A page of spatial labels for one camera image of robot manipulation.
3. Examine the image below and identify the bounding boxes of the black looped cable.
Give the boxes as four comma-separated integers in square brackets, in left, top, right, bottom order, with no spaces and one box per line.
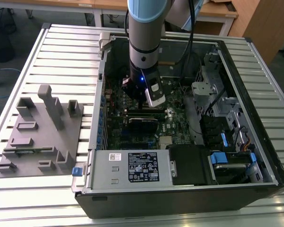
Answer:
[181,51,201,80]

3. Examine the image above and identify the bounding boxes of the black RAM slot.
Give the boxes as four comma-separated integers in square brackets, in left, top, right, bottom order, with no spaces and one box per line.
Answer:
[127,114,166,118]
[127,111,166,115]
[127,106,165,110]
[127,109,165,113]

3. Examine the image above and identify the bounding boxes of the silver power supply unit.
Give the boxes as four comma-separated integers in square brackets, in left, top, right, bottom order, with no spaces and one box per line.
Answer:
[84,149,175,190]

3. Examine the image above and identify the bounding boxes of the black disk bay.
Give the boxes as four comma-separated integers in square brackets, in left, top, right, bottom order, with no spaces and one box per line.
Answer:
[200,115,234,152]

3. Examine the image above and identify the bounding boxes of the grey case latch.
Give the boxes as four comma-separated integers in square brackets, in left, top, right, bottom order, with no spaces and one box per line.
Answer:
[98,32,112,52]

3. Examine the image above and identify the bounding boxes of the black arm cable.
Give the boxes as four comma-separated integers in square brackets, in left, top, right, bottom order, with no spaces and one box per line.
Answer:
[160,0,196,66]

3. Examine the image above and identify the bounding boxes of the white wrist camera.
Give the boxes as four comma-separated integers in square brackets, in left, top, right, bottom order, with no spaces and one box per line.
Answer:
[144,77,167,108]

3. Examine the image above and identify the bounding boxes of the grey parts rack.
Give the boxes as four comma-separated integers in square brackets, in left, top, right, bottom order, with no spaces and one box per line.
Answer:
[0,84,85,178]

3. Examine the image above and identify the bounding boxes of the wooden cabinet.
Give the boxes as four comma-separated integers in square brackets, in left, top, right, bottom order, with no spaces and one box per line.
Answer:
[228,0,284,66]

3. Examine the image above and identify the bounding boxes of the black PC case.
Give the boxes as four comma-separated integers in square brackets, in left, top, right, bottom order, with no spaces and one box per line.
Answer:
[71,33,284,219]

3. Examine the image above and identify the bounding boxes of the black round bin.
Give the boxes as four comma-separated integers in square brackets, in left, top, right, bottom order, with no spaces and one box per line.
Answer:
[0,33,16,63]

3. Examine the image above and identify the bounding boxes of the silver drive cage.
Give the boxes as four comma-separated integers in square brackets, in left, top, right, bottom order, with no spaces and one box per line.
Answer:
[191,52,263,152]

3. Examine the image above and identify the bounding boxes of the green motherboard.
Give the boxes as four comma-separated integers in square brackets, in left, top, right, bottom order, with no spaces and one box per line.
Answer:
[103,77,197,151]

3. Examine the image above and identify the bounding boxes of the wooden desk white frame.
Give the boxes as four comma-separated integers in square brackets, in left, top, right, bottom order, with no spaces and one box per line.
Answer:
[94,0,239,36]
[0,0,102,28]

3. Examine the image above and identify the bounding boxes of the black graphics card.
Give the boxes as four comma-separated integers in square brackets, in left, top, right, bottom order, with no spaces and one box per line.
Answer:
[127,117,159,140]

